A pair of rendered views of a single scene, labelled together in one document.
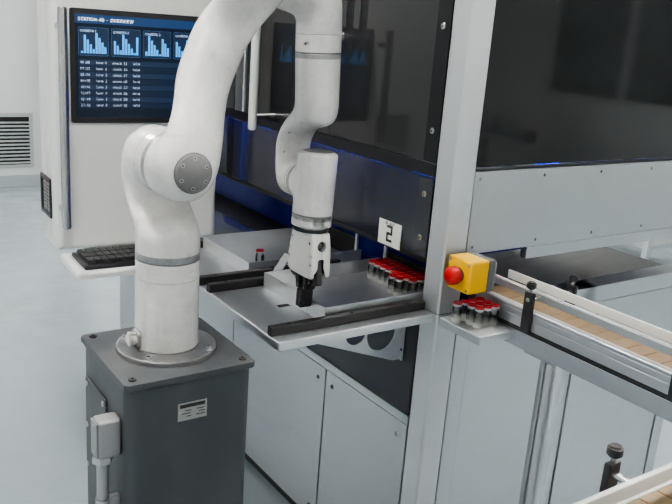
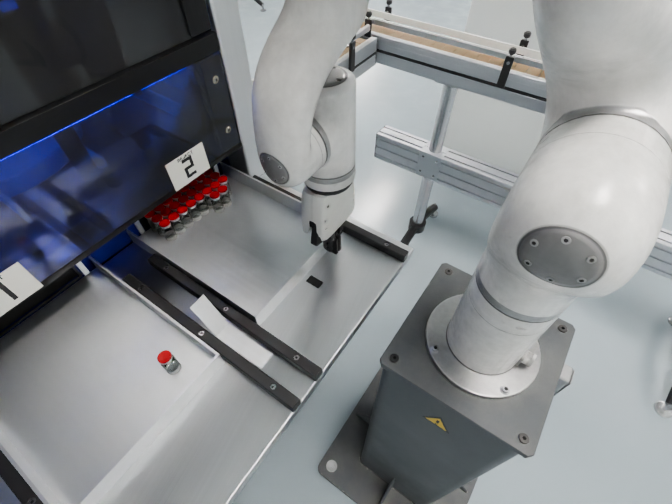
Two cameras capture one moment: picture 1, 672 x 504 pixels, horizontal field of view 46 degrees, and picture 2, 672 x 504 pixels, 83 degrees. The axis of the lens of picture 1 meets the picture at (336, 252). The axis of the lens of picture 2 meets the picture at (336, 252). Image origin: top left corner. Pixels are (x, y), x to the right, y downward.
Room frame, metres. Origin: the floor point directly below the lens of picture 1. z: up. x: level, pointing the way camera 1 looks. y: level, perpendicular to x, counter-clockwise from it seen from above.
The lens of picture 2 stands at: (1.75, 0.50, 1.47)
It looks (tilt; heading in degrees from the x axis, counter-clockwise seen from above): 51 degrees down; 250
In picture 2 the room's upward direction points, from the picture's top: straight up
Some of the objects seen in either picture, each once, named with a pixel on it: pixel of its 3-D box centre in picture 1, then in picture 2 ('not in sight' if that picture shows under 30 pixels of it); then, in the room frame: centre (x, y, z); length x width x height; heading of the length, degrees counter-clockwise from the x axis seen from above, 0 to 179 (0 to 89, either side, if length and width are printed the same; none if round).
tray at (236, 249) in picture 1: (281, 248); (84, 364); (2.04, 0.15, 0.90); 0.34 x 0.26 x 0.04; 125
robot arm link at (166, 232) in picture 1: (161, 190); (554, 240); (1.45, 0.33, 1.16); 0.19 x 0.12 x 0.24; 36
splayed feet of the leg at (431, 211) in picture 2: not in sight; (415, 230); (0.95, -0.55, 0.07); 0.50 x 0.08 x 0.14; 35
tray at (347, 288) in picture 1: (354, 287); (237, 232); (1.77, -0.05, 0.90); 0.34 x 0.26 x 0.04; 126
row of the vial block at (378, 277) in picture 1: (391, 278); (197, 207); (1.83, -0.14, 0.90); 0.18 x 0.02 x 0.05; 36
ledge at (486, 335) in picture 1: (481, 326); not in sight; (1.64, -0.33, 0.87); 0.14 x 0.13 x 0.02; 125
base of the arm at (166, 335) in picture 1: (167, 303); (498, 316); (1.42, 0.31, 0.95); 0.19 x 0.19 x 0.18
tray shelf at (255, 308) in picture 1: (291, 280); (202, 316); (1.86, 0.10, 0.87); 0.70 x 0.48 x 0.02; 35
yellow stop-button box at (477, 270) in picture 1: (470, 272); not in sight; (1.63, -0.29, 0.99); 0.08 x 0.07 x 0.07; 125
